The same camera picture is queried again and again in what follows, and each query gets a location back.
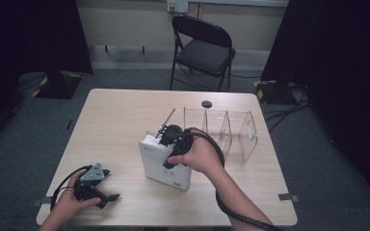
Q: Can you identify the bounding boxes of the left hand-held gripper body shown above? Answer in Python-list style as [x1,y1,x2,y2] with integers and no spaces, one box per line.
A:
[72,162,112,210]

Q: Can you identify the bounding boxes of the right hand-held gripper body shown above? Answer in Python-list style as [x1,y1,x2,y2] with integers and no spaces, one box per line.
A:
[154,107,195,170]

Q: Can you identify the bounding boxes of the person's left hand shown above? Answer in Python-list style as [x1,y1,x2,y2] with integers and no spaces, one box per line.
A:
[51,178,102,223]

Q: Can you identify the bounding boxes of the black curtain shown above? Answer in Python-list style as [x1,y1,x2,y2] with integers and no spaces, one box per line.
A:
[0,0,93,152]
[261,0,370,206]

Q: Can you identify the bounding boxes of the grey tape strip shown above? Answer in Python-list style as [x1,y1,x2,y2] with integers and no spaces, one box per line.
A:
[31,195,54,207]
[277,192,301,203]

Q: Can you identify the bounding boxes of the person's right hand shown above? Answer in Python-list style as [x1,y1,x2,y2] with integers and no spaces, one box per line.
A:
[167,128,226,176]

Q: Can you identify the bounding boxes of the black floor cables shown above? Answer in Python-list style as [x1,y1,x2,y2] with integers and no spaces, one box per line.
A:
[263,82,313,133]

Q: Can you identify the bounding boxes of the black yellow striped stand base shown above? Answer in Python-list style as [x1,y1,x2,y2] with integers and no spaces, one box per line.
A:
[252,79,293,106]

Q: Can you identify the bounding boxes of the black folding chair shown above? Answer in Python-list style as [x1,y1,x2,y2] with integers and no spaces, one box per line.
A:
[169,14,237,92]

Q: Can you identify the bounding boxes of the white box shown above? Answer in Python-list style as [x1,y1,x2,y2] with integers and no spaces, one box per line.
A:
[137,130,194,193]

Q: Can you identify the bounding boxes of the white wall outlet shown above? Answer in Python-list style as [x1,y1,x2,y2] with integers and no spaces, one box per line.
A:
[166,0,190,14]

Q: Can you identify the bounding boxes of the clear acrylic book rack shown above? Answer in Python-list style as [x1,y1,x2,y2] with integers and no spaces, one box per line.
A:
[182,106,259,165]

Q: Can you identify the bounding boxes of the left hand-held gripper black cable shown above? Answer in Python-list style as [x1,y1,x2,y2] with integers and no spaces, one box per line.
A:
[50,165,93,212]

